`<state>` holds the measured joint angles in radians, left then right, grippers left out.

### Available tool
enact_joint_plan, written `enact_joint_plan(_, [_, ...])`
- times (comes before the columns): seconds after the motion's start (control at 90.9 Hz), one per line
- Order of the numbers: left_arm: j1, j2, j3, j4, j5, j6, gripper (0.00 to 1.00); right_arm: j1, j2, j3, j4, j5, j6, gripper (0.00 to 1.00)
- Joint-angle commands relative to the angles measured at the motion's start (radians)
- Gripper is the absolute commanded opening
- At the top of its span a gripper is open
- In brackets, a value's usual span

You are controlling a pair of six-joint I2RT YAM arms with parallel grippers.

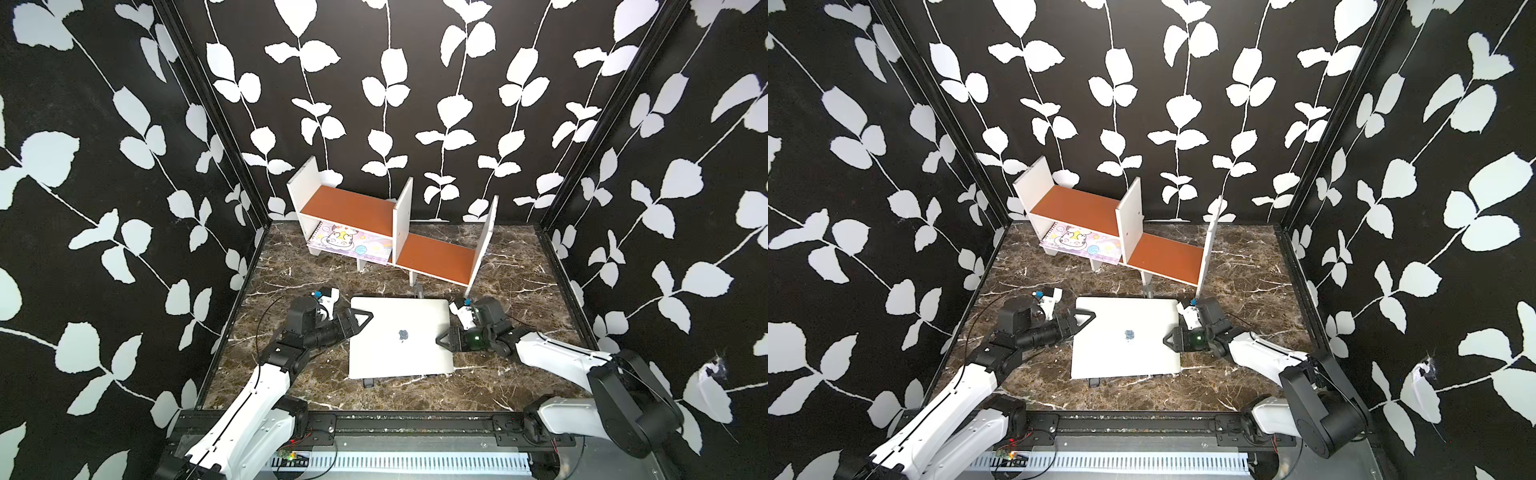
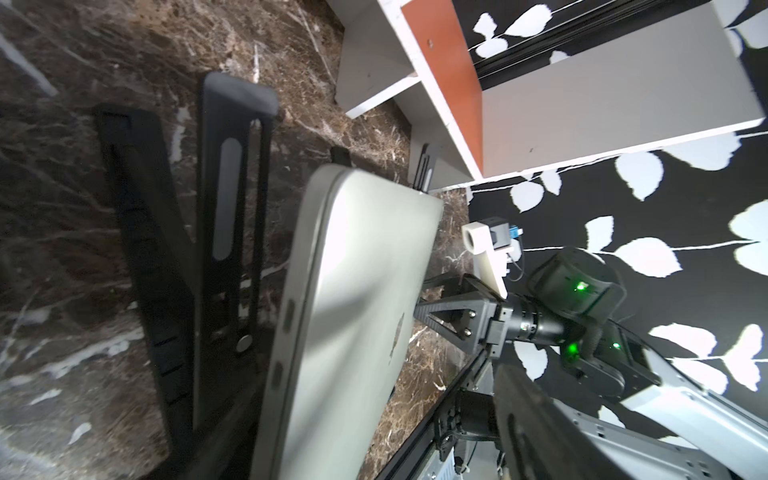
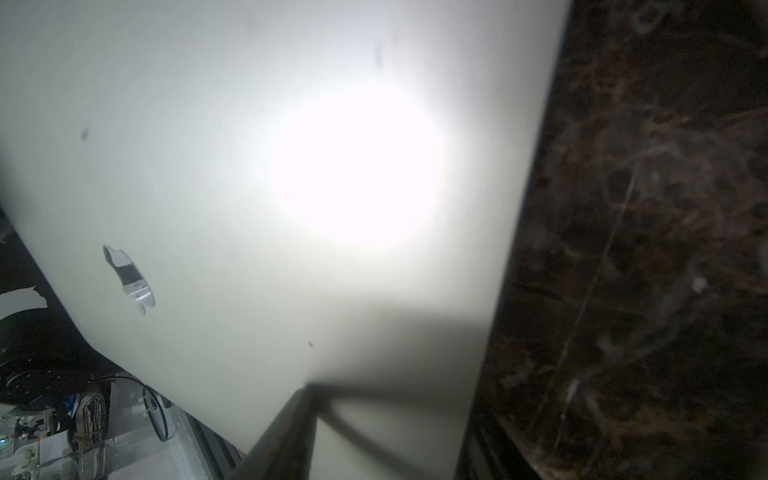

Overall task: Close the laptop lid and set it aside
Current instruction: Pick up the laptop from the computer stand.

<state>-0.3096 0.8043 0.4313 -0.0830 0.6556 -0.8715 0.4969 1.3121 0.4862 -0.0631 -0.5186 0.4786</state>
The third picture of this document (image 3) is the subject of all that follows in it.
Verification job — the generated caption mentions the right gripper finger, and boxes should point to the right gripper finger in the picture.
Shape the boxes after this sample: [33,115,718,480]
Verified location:
[230,386,318,480]

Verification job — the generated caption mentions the silver laptop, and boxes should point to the silver laptop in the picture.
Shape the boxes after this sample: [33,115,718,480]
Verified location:
[1,1,571,479]

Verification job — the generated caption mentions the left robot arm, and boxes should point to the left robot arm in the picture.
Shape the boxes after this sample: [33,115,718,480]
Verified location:
[1,218,119,410]

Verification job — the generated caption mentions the white slotted cable duct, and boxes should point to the white slotted cable duct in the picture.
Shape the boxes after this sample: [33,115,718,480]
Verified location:
[174,407,243,479]

